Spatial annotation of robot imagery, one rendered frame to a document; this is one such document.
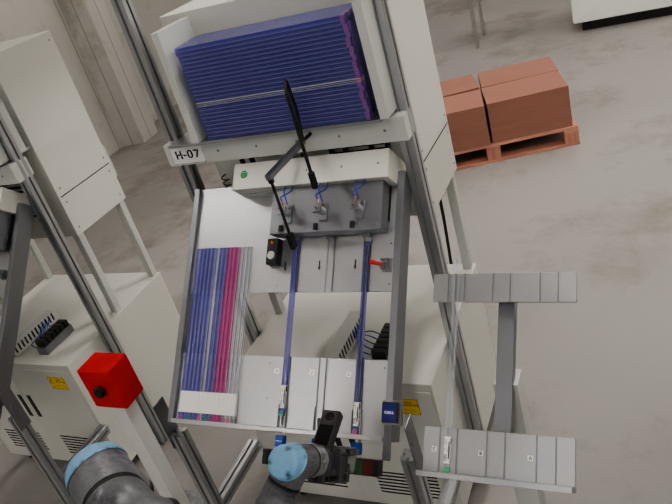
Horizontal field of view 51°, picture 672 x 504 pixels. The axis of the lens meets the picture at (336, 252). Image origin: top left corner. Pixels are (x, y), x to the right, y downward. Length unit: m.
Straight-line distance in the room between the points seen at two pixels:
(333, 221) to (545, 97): 3.03
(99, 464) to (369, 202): 0.95
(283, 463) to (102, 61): 6.48
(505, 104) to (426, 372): 2.87
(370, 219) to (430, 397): 0.58
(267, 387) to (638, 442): 1.36
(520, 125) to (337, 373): 3.18
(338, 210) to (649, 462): 1.40
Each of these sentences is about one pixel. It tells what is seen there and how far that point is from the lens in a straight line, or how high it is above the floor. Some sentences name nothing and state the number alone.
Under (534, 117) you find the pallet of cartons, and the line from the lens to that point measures 4.78.
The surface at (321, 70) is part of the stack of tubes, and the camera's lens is 1.82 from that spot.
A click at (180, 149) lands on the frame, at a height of 1.36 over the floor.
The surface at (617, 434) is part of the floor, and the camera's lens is 2.74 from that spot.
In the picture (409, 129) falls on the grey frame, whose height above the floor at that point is 1.33.
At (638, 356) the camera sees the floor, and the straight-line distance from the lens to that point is 3.05.
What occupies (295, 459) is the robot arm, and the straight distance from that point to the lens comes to 1.51.
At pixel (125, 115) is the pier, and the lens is 7.78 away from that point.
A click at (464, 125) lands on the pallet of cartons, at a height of 0.30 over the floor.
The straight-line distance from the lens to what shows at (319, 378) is 1.90.
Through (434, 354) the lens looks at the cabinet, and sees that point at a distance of 2.18.
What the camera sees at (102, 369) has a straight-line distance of 2.42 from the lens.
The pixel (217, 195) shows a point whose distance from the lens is 2.20.
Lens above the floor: 1.96
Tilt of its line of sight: 28 degrees down
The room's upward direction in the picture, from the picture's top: 17 degrees counter-clockwise
